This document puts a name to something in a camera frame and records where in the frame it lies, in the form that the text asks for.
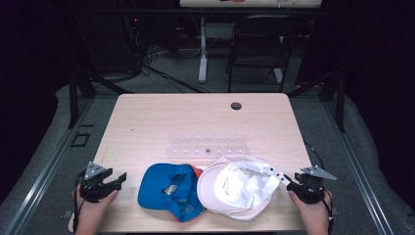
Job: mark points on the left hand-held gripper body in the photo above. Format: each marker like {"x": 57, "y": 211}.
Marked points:
{"x": 93, "y": 189}

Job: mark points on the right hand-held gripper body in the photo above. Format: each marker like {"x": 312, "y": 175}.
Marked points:
{"x": 311, "y": 191}

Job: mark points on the blue cap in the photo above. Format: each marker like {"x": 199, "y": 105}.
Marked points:
{"x": 160, "y": 186}

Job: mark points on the white and pink cap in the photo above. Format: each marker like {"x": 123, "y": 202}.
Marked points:
{"x": 241, "y": 186}

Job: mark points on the person's left hand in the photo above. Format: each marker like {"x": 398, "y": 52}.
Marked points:
{"x": 91, "y": 213}

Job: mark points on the person's right hand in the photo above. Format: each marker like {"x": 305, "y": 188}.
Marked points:
{"x": 314, "y": 217}

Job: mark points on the black metal stand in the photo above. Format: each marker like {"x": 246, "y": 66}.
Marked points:
{"x": 339, "y": 98}
{"x": 74, "y": 98}

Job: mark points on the clear acrylic rack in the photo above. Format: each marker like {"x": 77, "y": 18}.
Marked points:
{"x": 208, "y": 148}

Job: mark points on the black table grommet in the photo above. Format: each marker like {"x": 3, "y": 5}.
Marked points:
{"x": 236, "y": 105}

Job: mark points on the black folding chair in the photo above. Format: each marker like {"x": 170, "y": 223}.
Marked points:
{"x": 257, "y": 52}

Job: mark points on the white desk leg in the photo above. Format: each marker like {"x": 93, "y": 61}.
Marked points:
{"x": 203, "y": 55}

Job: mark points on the white desk top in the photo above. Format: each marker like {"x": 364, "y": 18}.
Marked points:
{"x": 251, "y": 3}

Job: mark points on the aluminium floor rail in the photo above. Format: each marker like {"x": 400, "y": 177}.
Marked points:
{"x": 49, "y": 169}
{"x": 359, "y": 169}

